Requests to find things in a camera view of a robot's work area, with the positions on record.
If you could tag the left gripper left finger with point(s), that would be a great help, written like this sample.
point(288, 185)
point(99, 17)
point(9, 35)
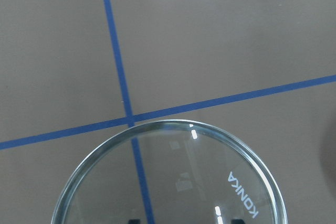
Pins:
point(134, 221)

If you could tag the glass pot lid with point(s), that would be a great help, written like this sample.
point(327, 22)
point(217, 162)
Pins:
point(171, 171)

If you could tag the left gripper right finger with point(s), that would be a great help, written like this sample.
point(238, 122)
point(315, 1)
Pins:
point(237, 221)

